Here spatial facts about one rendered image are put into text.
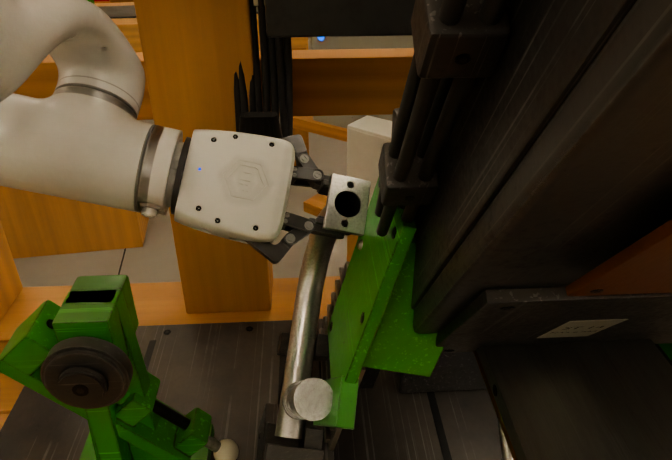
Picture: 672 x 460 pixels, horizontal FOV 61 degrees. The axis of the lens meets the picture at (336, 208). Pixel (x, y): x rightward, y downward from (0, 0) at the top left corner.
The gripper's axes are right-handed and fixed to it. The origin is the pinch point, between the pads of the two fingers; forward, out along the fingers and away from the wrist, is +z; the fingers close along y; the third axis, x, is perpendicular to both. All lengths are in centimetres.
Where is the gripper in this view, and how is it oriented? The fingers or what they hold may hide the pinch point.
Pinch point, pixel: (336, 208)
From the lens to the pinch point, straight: 57.2
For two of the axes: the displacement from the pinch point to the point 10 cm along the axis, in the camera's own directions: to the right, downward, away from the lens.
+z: 9.6, 2.0, 1.8
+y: 1.5, -9.5, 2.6
